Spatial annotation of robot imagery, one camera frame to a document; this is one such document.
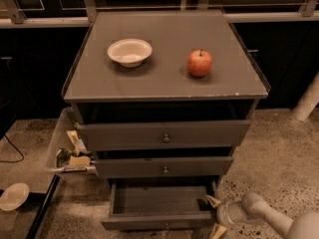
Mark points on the grey middle drawer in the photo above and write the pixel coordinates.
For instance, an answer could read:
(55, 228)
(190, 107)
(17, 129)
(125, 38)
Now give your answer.
(163, 167)

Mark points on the yellow snack packet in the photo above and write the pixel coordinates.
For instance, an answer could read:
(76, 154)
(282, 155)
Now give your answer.
(81, 161)

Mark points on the metal railing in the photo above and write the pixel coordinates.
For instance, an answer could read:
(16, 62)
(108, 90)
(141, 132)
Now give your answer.
(83, 12)

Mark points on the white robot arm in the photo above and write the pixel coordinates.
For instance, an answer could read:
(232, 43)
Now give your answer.
(254, 210)

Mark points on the white bowl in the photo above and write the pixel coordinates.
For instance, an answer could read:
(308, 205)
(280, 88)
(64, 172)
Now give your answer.
(129, 53)

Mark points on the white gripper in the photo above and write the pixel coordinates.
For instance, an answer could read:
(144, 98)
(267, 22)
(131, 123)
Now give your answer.
(226, 213)

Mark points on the grey top drawer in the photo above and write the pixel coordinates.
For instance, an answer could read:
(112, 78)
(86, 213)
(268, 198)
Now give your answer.
(160, 135)

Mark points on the grey bottom drawer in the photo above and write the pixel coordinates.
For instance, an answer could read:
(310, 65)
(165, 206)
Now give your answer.
(160, 203)

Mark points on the clear plastic bin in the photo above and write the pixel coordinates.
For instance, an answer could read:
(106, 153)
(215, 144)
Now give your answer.
(66, 142)

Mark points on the red apple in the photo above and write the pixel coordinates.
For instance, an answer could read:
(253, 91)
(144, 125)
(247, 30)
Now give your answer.
(199, 63)

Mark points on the white pole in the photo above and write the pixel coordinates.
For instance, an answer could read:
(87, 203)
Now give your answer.
(308, 102)

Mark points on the grey drawer cabinet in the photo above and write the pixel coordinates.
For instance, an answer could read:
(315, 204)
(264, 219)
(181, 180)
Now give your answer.
(161, 89)

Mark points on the grey drawer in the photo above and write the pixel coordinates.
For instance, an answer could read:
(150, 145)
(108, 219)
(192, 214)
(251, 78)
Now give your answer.
(160, 203)
(163, 167)
(160, 135)

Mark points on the white plate on floor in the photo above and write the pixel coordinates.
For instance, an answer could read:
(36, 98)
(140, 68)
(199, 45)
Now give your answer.
(14, 196)

